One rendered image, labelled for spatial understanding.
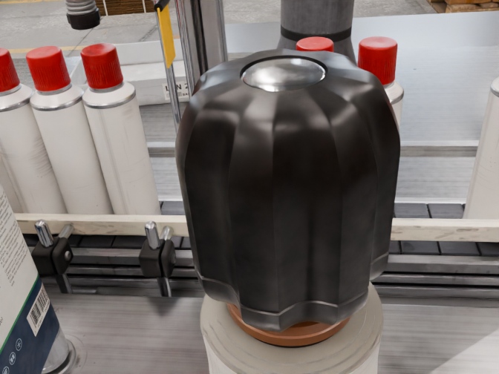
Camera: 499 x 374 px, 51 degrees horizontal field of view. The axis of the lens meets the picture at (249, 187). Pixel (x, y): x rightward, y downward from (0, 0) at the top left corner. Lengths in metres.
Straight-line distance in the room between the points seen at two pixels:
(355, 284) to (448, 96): 0.81
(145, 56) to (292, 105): 1.01
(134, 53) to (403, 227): 0.78
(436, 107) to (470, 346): 0.54
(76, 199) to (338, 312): 0.42
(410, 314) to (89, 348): 0.28
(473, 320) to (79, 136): 0.40
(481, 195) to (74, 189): 0.41
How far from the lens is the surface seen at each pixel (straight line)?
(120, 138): 0.53
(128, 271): 0.59
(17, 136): 0.57
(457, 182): 0.76
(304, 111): 0.16
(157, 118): 0.94
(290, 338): 0.22
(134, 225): 0.56
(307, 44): 0.47
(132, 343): 0.49
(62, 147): 0.55
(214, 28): 0.61
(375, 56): 0.47
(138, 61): 1.17
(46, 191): 0.60
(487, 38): 1.27
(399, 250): 0.56
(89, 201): 0.58
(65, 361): 0.49
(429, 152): 0.57
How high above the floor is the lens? 1.25
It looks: 35 degrees down
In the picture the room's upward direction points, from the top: 5 degrees counter-clockwise
